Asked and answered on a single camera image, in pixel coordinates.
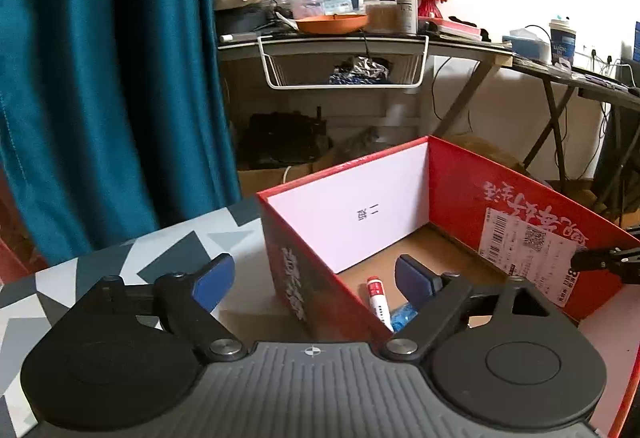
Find blue plastic wrapper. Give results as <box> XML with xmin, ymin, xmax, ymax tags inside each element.
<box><xmin>390</xmin><ymin>303</ymin><xmax>418</xmax><ymax>333</ymax></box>

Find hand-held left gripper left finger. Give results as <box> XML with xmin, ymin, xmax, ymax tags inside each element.
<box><xmin>92</xmin><ymin>254</ymin><xmax>246</xmax><ymax>364</ymax></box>

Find teal curtain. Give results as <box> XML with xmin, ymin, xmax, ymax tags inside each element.
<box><xmin>0</xmin><ymin>0</ymin><xmax>243</xmax><ymax>263</ymax></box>

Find orange bowl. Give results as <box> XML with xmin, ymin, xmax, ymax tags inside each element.
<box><xmin>295</xmin><ymin>14</ymin><xmax>370</xmax><ymax>36</ymax></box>

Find brown cardboard box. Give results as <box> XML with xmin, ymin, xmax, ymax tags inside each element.
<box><xmin>237</xmin><ymin>148</ymin><xmax>346</xmax><ymax>199</ymax></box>

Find black glass side desk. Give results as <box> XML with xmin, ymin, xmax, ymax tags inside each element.
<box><xmin>512</xmin><ymin>55</ymin><xmax>640</xmax><ymax>229</ymax></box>

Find black bag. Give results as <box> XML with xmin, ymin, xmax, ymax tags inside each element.
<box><xmin>240</xmin><ymin>108</ymin><xmax>331</xmax><ymax>166</ymax></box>

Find blue lidded cup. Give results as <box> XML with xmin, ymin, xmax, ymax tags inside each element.
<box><xmin>549</xmin><ymin>18</ymin><xmax>577</xmax><ymax>66</ymax></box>

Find black-topped desk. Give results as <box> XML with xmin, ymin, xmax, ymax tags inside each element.
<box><xmin>217</xmin><ymin>30</ymin><xmax>513</xmax><ymax>169</ymax></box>

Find white wire basket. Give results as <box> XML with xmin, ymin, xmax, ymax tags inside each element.
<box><xmin>257</xmin><ymin>35</ymin><xmax>430</xmax><ymax>93</ymax></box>

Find blue tissue box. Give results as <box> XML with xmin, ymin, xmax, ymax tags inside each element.
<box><xmin>502</xmin><ymin>26</ymin><xmax>553</xmax><ymax>63</ymax></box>

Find red cardboard box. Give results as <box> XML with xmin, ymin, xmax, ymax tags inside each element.
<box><xmin>256</xmin><ymin>135</ymin><xmax>640</xmax><ymax>438</ymax></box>

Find laptop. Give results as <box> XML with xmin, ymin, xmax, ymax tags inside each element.
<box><xmin>620</xmin><ymin>20</ymin><xmax>640</xmax><ymax>88</ymax></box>

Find red-capped white marker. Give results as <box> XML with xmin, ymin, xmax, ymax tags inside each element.
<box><xmin>366</xmin><ymin>275</ymin><xmax>396</xmax><ymax>334</ymax></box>

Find silver foil wrappers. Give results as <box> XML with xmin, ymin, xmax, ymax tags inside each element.
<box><xmin>345</xmin><ymin>58</ymin><xmax>391</xmax><ymax>83</ymax></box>

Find cotton swab jar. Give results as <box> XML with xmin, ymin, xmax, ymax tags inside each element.
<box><xmin>367</xmin><ymin>2</ymin><xmax>401</xmax><ymax>32</ymax></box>

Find white spray bottle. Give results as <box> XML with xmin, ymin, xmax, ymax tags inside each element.
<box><xmin>396</xmin><ymin>0</ymin><xmax>418</xmax><ymax>33</ymax></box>

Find black pouch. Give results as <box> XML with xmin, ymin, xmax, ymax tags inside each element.
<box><xmin>215</xmin><ymin>8</ymin><xmax>281</xmax><ymax>36</ymax></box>

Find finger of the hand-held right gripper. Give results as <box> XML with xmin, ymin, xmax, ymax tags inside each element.
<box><xmin>570</xmin><ymin>245</ymin><xmax>640</xmax><ymax>286</ymax></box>

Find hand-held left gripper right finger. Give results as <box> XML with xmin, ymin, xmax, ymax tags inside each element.
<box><xmin>382</xmin><ymin>255</ymin><xmax>558</xmax><ymax>364</ymax></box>

